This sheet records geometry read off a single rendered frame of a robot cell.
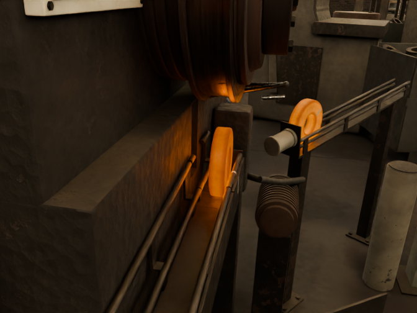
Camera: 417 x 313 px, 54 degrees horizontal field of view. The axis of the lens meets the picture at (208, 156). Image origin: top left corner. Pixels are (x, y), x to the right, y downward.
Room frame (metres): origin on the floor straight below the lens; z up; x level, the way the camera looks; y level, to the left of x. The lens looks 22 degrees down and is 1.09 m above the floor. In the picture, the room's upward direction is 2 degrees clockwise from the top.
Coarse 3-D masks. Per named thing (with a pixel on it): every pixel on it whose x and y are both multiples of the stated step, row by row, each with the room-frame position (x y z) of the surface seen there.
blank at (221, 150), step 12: (216, 132) 0.81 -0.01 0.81; (228, 132) 0.81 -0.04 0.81; (216, 144) 0.78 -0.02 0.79; (228, 144) 0.80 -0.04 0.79; (216, 156) 0.76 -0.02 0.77; (228, 156) 0.86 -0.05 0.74; (216, 168) 0.75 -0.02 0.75; (228, 168) 0.85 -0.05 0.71; (216, 180) 0.75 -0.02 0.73; (216, 192) 0.76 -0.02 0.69
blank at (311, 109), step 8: (304, 104) 1.21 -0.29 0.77; (312, 104) 1.22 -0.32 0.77; (320, 104) 1.26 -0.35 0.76; (296, 112) 1.19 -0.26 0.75; (304, 112) 1.19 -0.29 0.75; (312, 112) 1.23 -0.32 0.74; (320, 112) 1.27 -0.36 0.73; (296, 120) 1.18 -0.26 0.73; (304, 120) 1.20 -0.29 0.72; (312, 120) 1.26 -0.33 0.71; (320, 120) 1.27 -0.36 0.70; (304, 128) 1.26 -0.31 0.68; (312, 128) 1.25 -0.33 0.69; (304, 136) 1.21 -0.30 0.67
